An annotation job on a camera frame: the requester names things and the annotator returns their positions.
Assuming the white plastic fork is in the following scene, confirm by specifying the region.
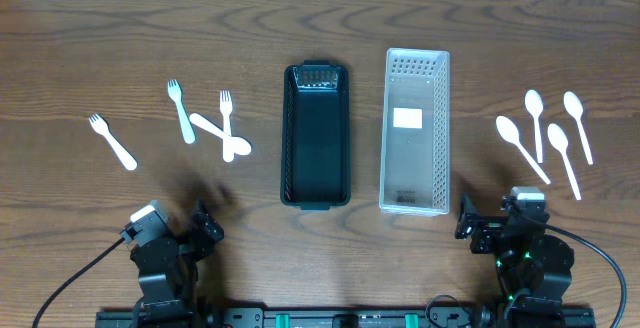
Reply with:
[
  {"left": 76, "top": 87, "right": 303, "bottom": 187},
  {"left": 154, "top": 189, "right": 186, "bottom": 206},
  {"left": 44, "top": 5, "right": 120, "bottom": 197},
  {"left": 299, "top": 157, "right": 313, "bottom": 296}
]
[
  {"left": 219, "top": 90, "right": 235, "bottom": 163},
  {"left": 89, "top": 114, "right": 138, "bottom": 171}
]

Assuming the white plastic spoon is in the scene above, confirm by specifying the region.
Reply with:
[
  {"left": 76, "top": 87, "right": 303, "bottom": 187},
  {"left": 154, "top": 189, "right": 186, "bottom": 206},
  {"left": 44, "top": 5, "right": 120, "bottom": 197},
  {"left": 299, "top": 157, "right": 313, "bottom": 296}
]
[
  {"left": 189, "top": 113, "right": 252, "bottom": 156},
  {"left": 524, "top": 90, "right": 544, "bottom": 163},
  {"left": 495, "top": 116, "right": 551, "bottom": 185},
  {"left": 563, "top": 91, "right": 594, "bottom": 165},
  {"left": 547, "top": 123, "right": 582, "bottom": 201}
]

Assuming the clear plastic perforated basket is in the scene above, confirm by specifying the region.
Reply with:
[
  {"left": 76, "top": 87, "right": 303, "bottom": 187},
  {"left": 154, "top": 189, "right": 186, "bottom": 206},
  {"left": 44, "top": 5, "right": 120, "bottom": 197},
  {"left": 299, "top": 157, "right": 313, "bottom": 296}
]
[{"left": 379, "top": 48, "right": 450, "bottom": 216}]

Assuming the pale green plastic fork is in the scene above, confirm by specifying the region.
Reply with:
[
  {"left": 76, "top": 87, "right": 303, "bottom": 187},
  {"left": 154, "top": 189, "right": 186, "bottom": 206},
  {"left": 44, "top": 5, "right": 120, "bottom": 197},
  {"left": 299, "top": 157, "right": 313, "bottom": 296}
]
[{"left": 167, "top": 79, "right": 196, "bottom": 144}]

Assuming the black plastic basket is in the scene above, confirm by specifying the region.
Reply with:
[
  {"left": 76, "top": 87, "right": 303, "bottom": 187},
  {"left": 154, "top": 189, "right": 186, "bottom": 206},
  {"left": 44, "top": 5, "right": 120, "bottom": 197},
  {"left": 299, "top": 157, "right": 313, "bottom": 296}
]
[{"left": 280, "top": 60, "right": 351, "bottom": 211}]

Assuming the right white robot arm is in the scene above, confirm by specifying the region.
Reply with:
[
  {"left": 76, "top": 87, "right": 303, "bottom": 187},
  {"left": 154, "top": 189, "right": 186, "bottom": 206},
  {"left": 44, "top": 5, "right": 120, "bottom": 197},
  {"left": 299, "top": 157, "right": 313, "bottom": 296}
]
[{"left": 455, "top": 186, "right": 575, "bottom": 322}]

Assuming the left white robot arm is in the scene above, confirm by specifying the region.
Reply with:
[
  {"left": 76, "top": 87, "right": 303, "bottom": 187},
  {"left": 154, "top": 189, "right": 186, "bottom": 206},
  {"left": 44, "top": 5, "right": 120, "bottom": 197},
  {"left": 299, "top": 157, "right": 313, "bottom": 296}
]
[{"left": 121, "top": 200, "right": 224, "bottom": 327}]

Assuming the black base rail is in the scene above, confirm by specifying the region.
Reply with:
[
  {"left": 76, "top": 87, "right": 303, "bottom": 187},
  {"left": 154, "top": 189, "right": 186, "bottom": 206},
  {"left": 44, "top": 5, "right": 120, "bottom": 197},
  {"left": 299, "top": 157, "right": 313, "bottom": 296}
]
[{"left": 94, "top": 306, "right": 597, "bottom": 328}]

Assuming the right black cable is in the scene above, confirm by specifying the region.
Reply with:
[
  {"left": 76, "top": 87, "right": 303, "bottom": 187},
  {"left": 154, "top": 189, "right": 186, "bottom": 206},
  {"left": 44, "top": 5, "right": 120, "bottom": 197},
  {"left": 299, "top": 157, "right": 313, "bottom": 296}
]
[{"left": 514, "top": 202, "right": 628, "bottom": 328}]

